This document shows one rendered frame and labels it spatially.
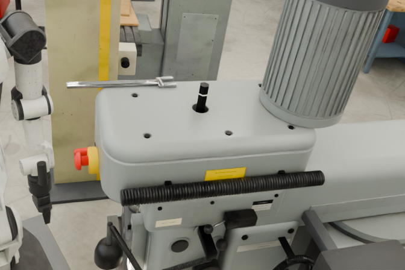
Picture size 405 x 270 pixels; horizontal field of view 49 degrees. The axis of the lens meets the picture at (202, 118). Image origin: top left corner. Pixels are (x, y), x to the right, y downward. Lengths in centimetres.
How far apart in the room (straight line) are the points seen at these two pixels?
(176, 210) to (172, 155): 17
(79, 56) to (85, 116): 45
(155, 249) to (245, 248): 23
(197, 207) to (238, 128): 20
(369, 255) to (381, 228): 34
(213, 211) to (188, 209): 6
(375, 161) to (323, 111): 29
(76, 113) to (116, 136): 219
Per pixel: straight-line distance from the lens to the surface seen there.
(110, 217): 197
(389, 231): 137
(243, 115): 99
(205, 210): 103
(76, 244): 311
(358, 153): 123
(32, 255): 237
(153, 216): 100
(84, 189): 340
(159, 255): 118
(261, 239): 119
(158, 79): 105
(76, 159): 100
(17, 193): 347
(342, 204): 124
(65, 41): 278
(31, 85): 167
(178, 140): 88
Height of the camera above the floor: 244
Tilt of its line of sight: 35 degrees down
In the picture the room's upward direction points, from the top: 11 degrees clockwise
